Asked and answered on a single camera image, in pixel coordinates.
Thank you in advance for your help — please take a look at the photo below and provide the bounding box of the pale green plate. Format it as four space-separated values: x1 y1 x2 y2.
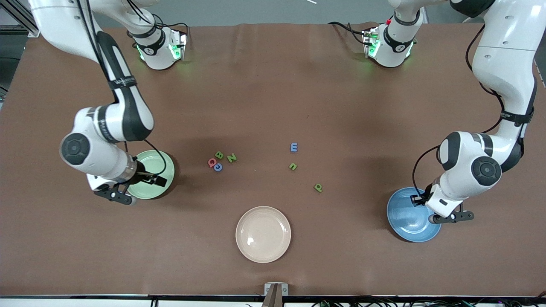
126 150 175 200

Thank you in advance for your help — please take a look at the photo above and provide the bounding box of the blue plate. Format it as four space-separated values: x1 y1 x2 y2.
386 187 443 243

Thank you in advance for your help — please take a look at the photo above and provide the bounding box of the beige plate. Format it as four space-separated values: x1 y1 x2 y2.
235 206 292 264

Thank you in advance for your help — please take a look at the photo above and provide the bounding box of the brown table cloth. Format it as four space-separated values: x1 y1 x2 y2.
0 21 546 298

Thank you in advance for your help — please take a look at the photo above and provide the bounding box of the black cable bundle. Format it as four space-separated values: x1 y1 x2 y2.
311 294 546 307

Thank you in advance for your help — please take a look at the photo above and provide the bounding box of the white table edge rail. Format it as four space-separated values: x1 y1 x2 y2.
0 294 546 307

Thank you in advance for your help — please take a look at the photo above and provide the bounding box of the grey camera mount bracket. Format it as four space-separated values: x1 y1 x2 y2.
262 282 289 307

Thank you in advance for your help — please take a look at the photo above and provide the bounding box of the black base cable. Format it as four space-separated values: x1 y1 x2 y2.
328 20 372 46
126 0 189 48

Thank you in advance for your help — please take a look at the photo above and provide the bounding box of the aluminium frame post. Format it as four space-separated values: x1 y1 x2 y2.
0 0 41 38

